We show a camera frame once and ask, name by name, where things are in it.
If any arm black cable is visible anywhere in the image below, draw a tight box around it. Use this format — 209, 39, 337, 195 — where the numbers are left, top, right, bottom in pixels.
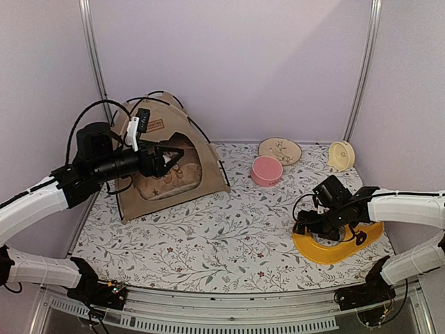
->
291, 193, 359, 244
65, 100, 136, 196

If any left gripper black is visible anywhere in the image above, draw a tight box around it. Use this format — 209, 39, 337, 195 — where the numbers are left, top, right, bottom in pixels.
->
92, 139, 185, 184

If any white pompom toy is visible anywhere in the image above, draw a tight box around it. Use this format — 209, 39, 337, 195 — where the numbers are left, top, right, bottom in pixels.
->
163, 154, 176, 164

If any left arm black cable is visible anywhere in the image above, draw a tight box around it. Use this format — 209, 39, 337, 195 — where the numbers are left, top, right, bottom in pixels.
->
65, 100, 136, 196

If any pink round pet bowl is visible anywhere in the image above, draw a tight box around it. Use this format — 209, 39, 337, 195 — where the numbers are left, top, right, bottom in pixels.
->
250, 156, 283, 187

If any yellow double bowl holder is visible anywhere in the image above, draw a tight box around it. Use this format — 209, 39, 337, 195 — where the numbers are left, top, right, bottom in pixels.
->
292, 222, 384, 264

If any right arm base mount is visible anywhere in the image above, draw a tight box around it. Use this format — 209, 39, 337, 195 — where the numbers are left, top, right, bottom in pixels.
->
334, 255, 396, 327

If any black flexible tent pole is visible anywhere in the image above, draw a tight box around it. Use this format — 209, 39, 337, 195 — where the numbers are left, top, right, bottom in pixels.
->
144, 90, 231, 187

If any beige bird-print plate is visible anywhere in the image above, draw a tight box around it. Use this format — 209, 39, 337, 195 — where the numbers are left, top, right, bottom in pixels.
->
258, 138, 302, 166

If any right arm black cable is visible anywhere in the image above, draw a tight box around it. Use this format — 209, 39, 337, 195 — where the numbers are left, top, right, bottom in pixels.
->
291, 193, 359, 244

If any aluminium frame post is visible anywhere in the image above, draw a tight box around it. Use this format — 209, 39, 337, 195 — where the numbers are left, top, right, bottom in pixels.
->
78, 0, 119, 122
343, 0, 382, 142

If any right aluminium frame post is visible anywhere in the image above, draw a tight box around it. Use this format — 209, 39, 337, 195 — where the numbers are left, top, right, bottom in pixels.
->
343, 0, 382, 142

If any beige fabric pet tent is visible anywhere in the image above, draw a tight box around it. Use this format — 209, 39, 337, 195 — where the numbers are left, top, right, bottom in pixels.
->
115, 97, 230, 221

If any floral table mat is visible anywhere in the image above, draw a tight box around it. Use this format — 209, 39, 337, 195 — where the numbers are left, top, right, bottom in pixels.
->
73, 143, 394, 293

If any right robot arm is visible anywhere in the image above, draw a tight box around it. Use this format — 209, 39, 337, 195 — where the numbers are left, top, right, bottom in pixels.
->
292, 175, 444, 303

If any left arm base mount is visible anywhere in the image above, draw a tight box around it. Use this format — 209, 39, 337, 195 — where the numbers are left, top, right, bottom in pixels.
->
67, 257, 127, 310

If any metal base rail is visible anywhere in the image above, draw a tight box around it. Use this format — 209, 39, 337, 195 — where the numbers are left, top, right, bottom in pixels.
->
30, 280, 439, 333

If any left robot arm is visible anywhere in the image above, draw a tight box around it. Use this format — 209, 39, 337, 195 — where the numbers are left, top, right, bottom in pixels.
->
1, 117, 184, 302

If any left aluminium frame post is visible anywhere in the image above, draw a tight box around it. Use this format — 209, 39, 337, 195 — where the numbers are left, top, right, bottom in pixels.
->
78, 0, 119, 122

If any pale yellow pet bowl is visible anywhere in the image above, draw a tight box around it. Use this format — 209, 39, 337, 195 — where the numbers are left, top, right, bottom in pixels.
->
327, 141, 355, 172

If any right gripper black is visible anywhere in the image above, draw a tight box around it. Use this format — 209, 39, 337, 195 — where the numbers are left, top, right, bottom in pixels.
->
293, 205, 346, 241

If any white and brown pillow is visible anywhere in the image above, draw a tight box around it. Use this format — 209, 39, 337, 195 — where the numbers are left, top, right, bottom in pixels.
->
133, 134, 204, 202

